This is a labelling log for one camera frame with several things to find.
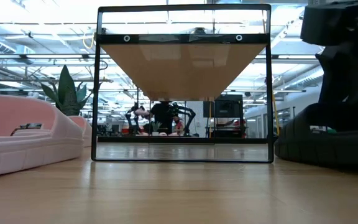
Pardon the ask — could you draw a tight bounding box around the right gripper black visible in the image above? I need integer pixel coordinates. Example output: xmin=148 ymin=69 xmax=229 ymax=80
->
xmin=300 ymin=0 xmax=358 ymax=107

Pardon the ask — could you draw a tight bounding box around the black slide sandal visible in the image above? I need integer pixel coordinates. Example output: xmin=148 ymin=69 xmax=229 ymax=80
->
xmin=273 ymin=102 xmax=358 ymax=170

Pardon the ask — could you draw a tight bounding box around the wooden shelf black metal frame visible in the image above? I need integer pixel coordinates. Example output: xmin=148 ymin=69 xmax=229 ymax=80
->
xmin=91 ymin=3 xmax=275 ymax=164

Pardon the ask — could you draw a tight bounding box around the black monitor cart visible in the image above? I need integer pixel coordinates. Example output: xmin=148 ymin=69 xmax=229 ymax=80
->
xmin=203 ymin=94 xmax=245 ymax=138

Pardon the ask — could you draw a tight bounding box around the person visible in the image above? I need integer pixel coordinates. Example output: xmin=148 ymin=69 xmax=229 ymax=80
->
xmin=149 ymin=101 xmax=183 ymax=136

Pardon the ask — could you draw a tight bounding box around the green plant white pot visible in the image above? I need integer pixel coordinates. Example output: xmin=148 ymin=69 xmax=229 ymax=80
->
xmin=40 ymin=64 xmax=103 ymax=117

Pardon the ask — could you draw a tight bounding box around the yellow cable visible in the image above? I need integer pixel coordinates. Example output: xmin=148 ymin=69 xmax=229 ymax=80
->
xmin=271 ymin=92 xmax=281 ymax=136

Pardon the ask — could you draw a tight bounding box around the black aluminium table frame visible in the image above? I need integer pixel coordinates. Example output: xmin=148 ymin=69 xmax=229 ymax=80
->
xmin=96 ymin=136 xmax=270 ymax=144

